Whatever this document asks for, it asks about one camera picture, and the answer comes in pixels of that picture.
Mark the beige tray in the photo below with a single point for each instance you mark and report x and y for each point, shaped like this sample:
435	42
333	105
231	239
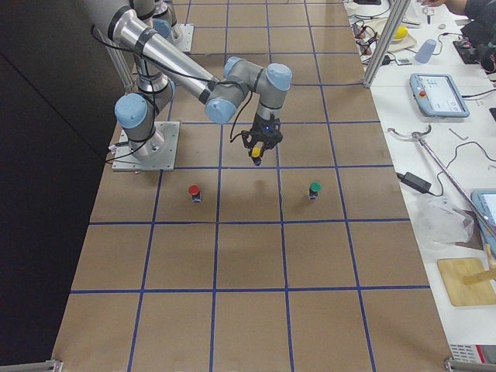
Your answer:
376	27

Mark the teach pendant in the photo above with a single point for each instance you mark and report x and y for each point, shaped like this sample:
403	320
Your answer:
484	199
437	96

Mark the wooden cutting board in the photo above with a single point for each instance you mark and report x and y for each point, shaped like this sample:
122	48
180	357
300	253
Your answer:
467	282

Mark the blue plastic cup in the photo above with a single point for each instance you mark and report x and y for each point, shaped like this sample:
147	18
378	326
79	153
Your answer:
425	52

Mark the green push button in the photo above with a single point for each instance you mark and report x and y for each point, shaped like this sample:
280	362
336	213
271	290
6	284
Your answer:
314	189

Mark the yellow push button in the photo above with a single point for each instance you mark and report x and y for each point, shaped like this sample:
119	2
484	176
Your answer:
256	156

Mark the yellow ball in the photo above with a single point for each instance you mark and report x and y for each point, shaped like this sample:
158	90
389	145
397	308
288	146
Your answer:
401	33

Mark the clear plastic bag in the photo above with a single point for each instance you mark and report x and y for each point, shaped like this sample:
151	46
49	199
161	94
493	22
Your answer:
437	220

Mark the black power adapter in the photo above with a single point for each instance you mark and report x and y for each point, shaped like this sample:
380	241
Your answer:
414	182

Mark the metal reacher stick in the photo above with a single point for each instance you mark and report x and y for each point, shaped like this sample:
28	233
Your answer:
420	138

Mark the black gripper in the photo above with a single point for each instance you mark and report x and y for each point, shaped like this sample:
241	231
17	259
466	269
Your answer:
259	132

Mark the red push button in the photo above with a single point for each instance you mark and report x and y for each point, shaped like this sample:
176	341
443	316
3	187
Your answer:
195	193

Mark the lower teach pendant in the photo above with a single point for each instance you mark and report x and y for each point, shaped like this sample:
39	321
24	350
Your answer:
484	199

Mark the aluminium frame post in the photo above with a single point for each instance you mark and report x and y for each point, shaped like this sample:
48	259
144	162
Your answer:
398	10

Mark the upper teach pendant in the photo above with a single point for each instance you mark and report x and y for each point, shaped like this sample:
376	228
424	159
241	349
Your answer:
437	96

